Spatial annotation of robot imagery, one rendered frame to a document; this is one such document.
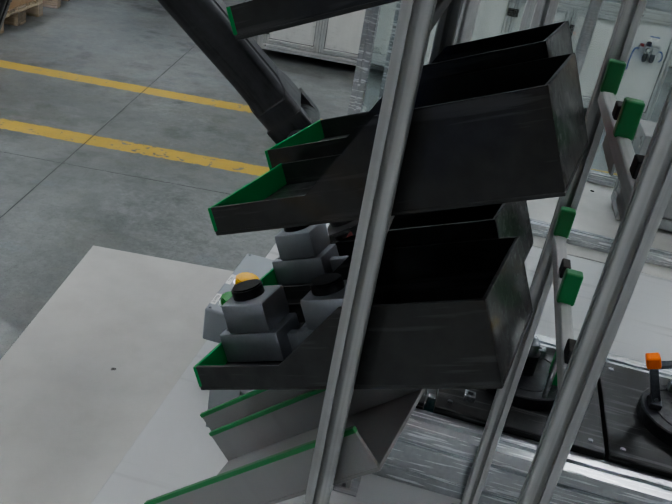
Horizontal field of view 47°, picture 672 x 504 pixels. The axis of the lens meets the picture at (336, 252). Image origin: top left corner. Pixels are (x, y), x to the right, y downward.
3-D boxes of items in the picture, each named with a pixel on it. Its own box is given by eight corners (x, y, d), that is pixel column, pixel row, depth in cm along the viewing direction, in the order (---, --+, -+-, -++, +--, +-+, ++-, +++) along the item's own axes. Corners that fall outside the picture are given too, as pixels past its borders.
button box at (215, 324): (201, 339, 127) (204, 307, 124) (244, 280, 145) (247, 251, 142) (242, 350, 126) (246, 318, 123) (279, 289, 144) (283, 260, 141)
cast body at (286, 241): (277, 286, 88) (261, 228, 86) (294, 270, 92) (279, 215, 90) (343, 281, 85) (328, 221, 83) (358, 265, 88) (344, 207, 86)
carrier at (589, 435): (431, 417, 111) (451, 345, 105) (448, 330, 132) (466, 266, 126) (602, 465, 107) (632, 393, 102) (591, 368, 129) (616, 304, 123)
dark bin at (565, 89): (215, 236, 64) (188, 149, 61) (286, 187, 75) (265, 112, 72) (565, 196, 51) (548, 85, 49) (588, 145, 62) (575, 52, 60)
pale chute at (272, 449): (167, 538, 80) (143, 503, 80) (231, 461, 92) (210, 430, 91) (380, 471, 66) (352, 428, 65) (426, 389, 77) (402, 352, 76)
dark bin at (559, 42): (270, 174, 77) (250, 101, 75) (323, 140, 88) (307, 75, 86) (559, 131, 64) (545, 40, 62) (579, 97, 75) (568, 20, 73)
